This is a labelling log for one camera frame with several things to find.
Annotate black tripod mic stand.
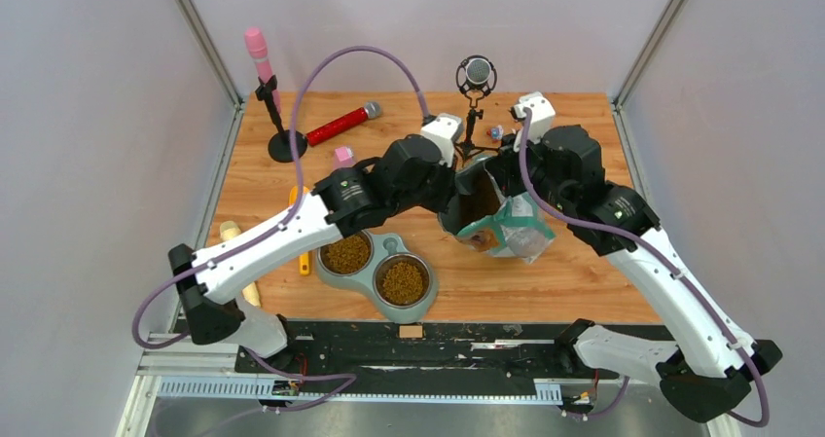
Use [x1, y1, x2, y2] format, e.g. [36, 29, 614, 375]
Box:
[454, 95, 498, 164]

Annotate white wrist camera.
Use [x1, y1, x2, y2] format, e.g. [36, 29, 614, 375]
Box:
[510, 91, 556, 152]
[420, 113, 465, 166]

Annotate yellow plastic scoop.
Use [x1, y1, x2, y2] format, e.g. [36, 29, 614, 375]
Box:
[288, 186, 311, 276]

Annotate wooden block on rail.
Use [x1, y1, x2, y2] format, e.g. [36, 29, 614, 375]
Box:
[398, 324, 424, 340]

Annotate pink metronome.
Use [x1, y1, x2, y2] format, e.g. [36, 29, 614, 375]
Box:
[334, 146, 356, 169]

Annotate pink microphone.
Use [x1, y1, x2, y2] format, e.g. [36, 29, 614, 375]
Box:
[244, 26, 281, 113]

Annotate red glitter microphone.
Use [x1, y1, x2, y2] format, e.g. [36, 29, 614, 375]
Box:
[305, 101, 382, 147]

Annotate green pet food bag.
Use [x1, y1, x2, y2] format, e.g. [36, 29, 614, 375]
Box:
[438, 156, 556, 264]

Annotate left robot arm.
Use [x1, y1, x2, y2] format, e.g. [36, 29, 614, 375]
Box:
[167, 131, 455, 357]

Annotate grey double pet bowl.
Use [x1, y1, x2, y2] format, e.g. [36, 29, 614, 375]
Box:
[315, 231, 439, 324]

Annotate silver studio microphone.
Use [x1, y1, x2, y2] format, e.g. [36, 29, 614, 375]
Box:
[455, 55, 497, 98]

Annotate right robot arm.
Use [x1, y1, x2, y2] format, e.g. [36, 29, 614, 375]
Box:
[513, 125, 782, 428]

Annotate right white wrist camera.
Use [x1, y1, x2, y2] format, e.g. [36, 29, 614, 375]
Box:
[510, 91, 556, 152]

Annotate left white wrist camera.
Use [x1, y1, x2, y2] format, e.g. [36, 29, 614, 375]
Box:
[420, 113, 465, 166]

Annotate black round-base mic stand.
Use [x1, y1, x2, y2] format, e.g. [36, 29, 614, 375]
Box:
[255, 75, 308, 163]

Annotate small toy figurine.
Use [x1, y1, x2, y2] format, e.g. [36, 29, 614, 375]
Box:
[486, 125, 506, 143]

